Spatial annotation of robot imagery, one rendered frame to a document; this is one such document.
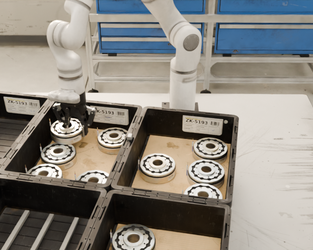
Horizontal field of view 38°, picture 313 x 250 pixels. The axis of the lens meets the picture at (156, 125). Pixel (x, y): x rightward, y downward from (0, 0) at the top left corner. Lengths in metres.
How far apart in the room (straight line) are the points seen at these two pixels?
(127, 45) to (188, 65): 1.72
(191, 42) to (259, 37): 1.79
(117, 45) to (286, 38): 1.17
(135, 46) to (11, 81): 1.06
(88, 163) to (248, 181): 0.53
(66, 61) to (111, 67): 2.50
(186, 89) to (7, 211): 0.71
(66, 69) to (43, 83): 2.34
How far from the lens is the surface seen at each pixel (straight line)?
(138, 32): 3.19
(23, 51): 4.20
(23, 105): 1.59
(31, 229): 1.22
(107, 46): 3.25
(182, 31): 1.49
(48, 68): 3.85
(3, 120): 1.65
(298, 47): 3.36
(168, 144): 1.45
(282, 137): 1.77
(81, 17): 1.27
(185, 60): 1.53
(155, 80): 3.32
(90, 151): 1.44
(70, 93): 1.30
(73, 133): 1.42
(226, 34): 3.22
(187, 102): 1.61
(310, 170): 1.63
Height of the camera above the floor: 1.68
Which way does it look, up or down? 34 degrees down
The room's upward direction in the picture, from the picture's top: straight up
